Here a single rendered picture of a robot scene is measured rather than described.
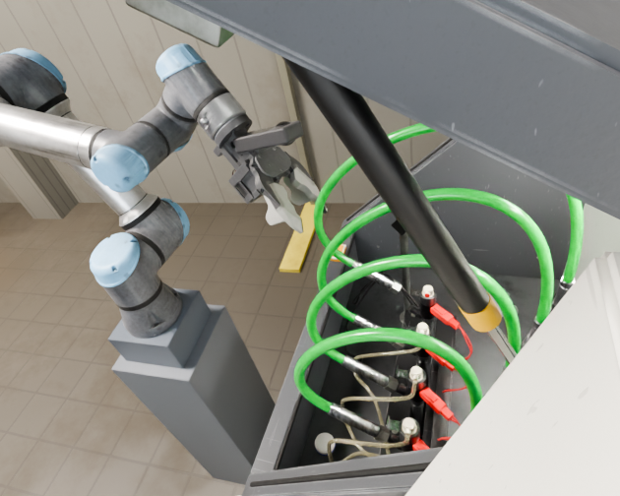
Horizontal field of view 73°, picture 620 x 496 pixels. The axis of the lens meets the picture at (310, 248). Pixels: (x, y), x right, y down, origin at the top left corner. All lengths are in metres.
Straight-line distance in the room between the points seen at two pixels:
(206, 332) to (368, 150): 1.05
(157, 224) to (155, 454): 1.22
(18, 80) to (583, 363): 1.03
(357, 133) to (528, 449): 0.15
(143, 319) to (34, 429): 1.46
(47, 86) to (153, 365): 0.69
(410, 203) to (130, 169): 0.57
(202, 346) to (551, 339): 1.04
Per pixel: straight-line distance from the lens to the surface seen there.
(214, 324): 1.21
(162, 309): 1.10
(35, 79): 1.08
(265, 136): 0.67
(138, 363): 1.24
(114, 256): 1.03
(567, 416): 0.19
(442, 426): 0.75
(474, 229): 1.07
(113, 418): 2.26
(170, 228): 1.09
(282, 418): 0.83
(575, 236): 0.66
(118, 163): 0.72
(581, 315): 0.19
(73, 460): 2.27
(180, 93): 0.76
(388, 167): 0.20
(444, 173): 0.97
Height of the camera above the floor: 1.68
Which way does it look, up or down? 42 degrees down
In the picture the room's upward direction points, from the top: 15 degrees counter-clockwise
